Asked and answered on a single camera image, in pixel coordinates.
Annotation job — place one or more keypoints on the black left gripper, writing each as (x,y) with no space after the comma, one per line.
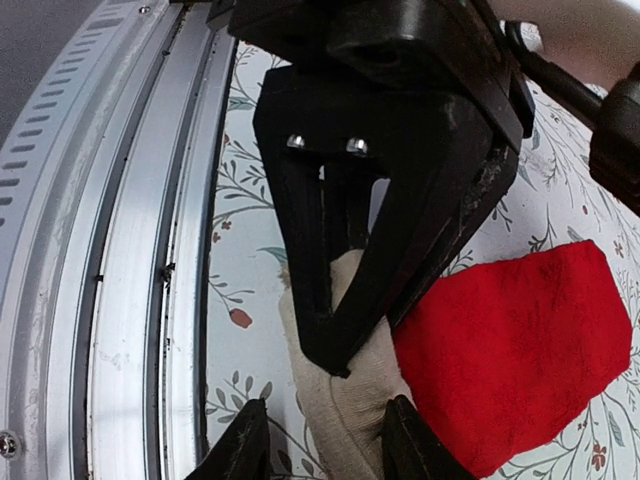
(382,80)

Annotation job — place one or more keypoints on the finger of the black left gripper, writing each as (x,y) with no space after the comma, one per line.
(355,232)
(493,181)

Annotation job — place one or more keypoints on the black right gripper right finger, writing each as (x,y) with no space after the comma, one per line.
(411,450)

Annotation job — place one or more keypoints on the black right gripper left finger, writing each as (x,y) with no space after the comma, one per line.
(243,450)

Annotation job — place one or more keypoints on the red and cream sock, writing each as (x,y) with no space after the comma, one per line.
(496,359)

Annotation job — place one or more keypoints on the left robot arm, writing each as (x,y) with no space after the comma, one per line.
(585,56)

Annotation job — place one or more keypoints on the aluminium front rail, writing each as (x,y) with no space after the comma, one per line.
(106,188)

